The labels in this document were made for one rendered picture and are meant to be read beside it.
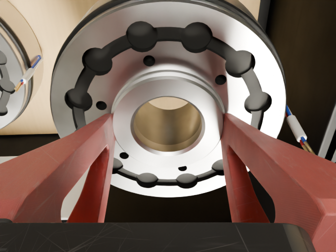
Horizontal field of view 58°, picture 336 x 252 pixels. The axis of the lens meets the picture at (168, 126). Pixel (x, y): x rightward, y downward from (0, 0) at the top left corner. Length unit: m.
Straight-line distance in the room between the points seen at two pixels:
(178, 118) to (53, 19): 0.12
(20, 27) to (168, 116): 0.12
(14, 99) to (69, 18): 0.07
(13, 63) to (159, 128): 0.11
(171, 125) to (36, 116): 0.15
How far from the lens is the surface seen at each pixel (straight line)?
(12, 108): 0.23
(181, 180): 0.16
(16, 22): 0.22
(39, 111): 0.27
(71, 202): 0.21
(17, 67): 0.21
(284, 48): 0.20
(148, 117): 0.15
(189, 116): 0.15
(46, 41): 0.24
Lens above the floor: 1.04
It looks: 54 degrees down
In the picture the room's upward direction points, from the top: 179 degrees clockwise
